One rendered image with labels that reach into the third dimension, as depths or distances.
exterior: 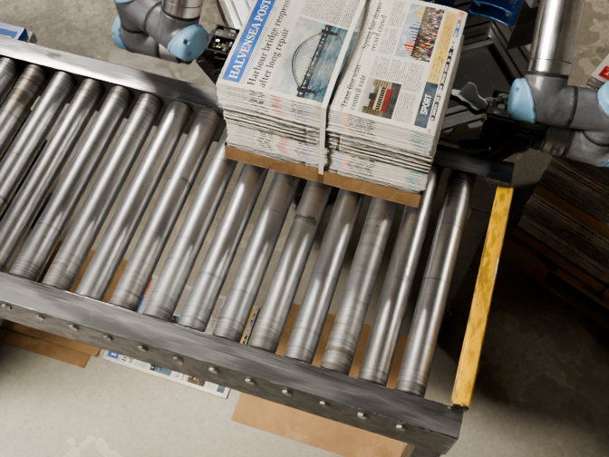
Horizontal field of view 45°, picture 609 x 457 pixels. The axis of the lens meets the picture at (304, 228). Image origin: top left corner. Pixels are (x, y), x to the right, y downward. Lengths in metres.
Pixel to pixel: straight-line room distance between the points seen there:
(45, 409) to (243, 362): 1.01
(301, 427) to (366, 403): 0.82
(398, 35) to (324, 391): 0.61
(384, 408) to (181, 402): 0.95
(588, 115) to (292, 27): 0.55
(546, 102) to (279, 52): 0.48
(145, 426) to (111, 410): 0.11
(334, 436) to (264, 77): 1.10
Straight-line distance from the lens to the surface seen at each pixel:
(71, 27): 2.87
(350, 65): 1.26
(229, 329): 1.26
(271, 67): 1.25
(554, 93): 1.39
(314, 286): 1.29
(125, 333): 1.29
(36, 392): 2.18
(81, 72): 1.61
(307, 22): 1.32
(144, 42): 1.59
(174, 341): 1.27
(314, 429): 2.03
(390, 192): 1.34
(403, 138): 1.20
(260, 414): 2.04
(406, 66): 1.26
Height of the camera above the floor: 1.97
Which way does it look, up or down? 61 degrees down
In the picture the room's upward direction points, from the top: straight up
